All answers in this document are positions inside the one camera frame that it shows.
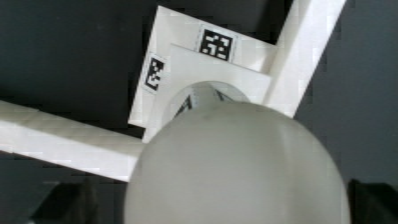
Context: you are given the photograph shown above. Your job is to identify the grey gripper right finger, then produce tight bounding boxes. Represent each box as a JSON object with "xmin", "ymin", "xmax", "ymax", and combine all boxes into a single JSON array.
[{"xmin": 348, "ymin": 179, "xmax": 398, "ymax": 224}]

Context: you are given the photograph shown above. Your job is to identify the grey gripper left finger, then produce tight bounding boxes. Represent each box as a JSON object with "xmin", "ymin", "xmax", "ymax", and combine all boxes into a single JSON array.
[{"xmin": 28, "ymin": 181, "xmax": 99, "ymax": 224}]

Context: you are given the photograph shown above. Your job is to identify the white lamp bulb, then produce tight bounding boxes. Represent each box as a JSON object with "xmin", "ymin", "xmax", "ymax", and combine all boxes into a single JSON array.
[{"xmin": 124, "ymin": 83, "xmax": 350, "ymax": 224}]

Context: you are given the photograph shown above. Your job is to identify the white lamp base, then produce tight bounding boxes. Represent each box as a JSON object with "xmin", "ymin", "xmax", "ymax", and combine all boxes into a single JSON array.
[{"xmin": 128, "ymin": 6, "xmax": 275, "ymax": 143}]

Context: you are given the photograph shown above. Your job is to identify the white front fence rail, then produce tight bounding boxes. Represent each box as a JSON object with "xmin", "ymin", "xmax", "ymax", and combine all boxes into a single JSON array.
[{"xmin": 0, "ymin": 100, "xmax": 144, "ymax": 181}]

